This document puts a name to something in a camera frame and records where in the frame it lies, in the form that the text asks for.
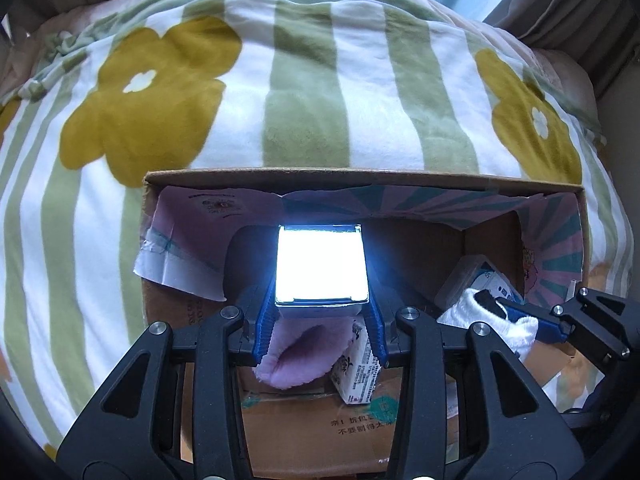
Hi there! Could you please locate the striped flower blanket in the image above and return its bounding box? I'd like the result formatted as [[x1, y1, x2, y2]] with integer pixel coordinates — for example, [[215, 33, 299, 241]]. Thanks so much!
[[0, 0, 633, 461]]

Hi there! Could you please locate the small square mirror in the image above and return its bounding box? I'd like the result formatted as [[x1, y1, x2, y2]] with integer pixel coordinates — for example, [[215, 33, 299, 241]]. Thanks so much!
[[274, 224, 372, 307]]

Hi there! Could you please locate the white dotted sock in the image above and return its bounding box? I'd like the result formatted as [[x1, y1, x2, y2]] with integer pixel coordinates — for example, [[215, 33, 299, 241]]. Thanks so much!
[[437, 287, 541, 361]]

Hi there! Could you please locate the white labelled container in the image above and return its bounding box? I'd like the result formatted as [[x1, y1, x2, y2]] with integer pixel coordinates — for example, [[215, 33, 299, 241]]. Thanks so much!
[[480, 270, 523, 306]]

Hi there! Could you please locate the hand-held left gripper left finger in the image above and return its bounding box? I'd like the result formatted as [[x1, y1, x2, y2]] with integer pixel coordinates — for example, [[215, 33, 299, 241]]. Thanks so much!
[[55, 280, 281, 480]]

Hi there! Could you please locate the printed cardboard box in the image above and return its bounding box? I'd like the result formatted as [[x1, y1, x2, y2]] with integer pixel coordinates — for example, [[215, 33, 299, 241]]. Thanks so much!
[[132, 167, 586, 480]]

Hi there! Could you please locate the floral tissue packet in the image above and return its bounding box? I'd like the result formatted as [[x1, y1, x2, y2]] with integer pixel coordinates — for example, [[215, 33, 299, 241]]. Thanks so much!
[[330, 317, 383, 406]]

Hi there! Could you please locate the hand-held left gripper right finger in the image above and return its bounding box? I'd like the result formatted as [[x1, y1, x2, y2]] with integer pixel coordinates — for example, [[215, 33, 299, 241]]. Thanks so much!
[[360, 285, 586, 480]]

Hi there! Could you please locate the clear plastic box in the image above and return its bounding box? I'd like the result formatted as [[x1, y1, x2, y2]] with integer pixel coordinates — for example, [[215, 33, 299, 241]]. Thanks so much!
[[434, 255, 496, 311]]

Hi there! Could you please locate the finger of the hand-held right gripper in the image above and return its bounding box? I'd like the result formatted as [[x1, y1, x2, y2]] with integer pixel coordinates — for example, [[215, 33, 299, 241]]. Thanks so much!
[[575, 287, 640, 331], [495, 297, 631, 361]]

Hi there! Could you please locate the pink fluffy scrunchie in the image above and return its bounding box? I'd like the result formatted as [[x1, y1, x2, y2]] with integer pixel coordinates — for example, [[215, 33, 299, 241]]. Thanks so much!
[[255, 315, 358, 390]]

